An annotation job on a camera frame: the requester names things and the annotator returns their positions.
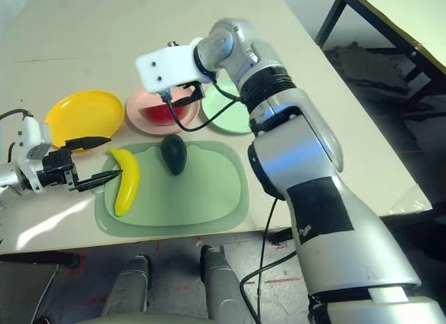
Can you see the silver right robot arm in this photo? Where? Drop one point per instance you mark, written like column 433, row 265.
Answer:
column 296, row 156

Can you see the yellow toy banana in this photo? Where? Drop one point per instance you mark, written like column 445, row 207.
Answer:
column 129, row 184

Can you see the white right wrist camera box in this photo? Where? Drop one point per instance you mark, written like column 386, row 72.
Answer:
column 167, row 66

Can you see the pink plastic plate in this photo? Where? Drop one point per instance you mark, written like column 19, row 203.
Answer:
column 139, row 111

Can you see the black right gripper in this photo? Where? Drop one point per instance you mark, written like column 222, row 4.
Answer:
column 197, row 88

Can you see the dark green toy avocado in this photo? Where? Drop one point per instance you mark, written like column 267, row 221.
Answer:
column 174, row 155

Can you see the side table with dark frame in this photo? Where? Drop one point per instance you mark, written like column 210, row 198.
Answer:
column 331, row 17

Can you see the grey robot torso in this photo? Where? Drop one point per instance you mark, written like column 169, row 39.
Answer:
column 146, row 318

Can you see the green cutting board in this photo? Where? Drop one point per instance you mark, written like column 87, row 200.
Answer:
column 195, row 198

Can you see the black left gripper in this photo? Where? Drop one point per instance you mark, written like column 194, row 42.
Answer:
column 55, row 167

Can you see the grey robot leg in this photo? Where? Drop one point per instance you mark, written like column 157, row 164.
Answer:
column 223, row 289
column 129, row 289

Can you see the mint green plastic plate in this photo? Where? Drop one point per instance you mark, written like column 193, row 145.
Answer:
column 223, row 118

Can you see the clear plastic corner film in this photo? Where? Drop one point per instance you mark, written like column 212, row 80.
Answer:
column 413, row 200

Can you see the grey right robot leg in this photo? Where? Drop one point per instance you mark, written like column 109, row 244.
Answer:
column 223, row 289

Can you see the grey left robot leg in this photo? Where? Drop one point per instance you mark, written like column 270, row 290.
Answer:
column 129, row 289

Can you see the black table frame bar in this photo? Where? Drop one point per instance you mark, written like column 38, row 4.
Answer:
column 35, row 259
column 282, row 237

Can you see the yellow plastic plate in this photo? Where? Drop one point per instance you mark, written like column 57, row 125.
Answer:
column 87, row 111

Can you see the red toy watermelon slice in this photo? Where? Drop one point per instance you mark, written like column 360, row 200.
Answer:
column 157, row 116

